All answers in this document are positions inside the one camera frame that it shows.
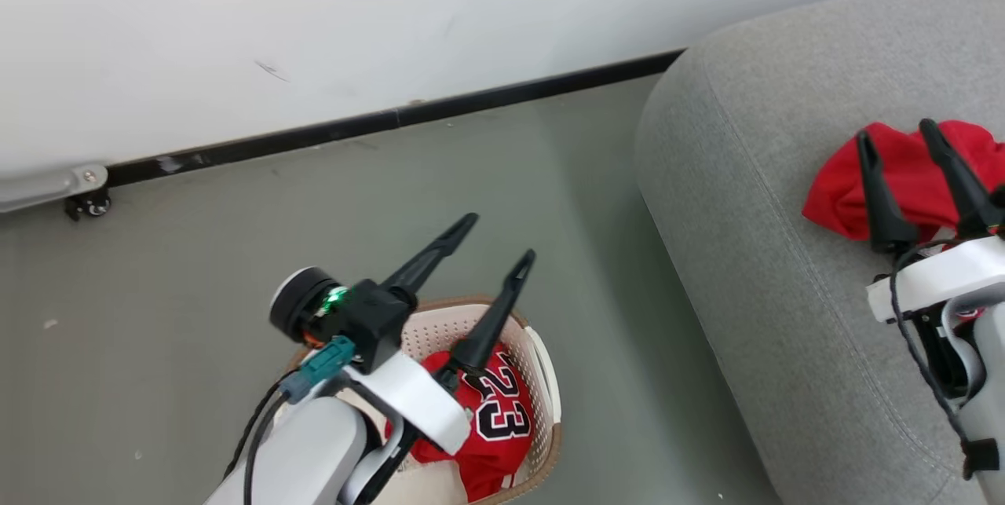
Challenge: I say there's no red jersey with number 23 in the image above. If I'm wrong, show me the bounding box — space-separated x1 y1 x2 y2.
385 348 536 503

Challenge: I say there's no black baseboard strip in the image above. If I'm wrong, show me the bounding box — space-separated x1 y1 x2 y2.
106 49 685 188

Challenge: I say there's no teal left camera connector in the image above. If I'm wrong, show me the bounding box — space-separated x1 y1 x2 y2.
280 336 356 404

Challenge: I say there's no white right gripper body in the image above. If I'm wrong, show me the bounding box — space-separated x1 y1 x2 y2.
866 236 1005 324

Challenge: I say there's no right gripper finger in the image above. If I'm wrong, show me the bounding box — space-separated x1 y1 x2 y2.
856 130 919 254
919 119 1004 239

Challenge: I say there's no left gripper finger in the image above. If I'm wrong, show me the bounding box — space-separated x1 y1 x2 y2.
451 249 536 376
381 213 478 309

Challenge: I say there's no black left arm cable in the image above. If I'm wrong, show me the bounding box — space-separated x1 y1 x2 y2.
224 379 295 505

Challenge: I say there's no grey fabric sofa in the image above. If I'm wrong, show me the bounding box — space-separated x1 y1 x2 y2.
634 0 1005 505

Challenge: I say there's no cream perforated laundry basket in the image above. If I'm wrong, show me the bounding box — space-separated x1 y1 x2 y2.
287 297 563 505

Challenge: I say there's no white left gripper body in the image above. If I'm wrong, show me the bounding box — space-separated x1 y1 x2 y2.
345 352 472 456

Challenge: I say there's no small black caster wheel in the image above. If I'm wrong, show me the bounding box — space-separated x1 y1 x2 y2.
64 189 112 221

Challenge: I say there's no grey metal partition frame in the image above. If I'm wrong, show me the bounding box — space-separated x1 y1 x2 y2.
0 165 109 214

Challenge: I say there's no red garment with white stripe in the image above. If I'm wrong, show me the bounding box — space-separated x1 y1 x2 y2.
802 120 1005 243

